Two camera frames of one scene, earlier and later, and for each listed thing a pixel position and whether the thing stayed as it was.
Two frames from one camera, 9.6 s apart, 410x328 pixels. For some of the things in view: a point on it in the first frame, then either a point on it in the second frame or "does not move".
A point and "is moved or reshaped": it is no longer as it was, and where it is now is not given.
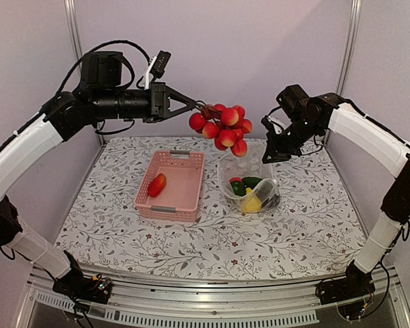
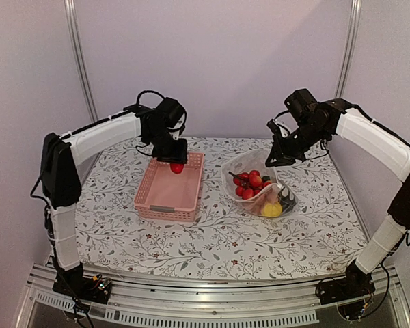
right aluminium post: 350,46 does not move
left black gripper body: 156,102 → 167,150
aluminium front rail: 284,302 does not move
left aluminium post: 70,9 does not move
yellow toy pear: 251,203 → 272,210
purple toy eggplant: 266,195 → 287,199
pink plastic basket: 181,198 does not move
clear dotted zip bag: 248,182 is moved or reshaped
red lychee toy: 197,121 → 247,193
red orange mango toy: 157,185 → 177,167
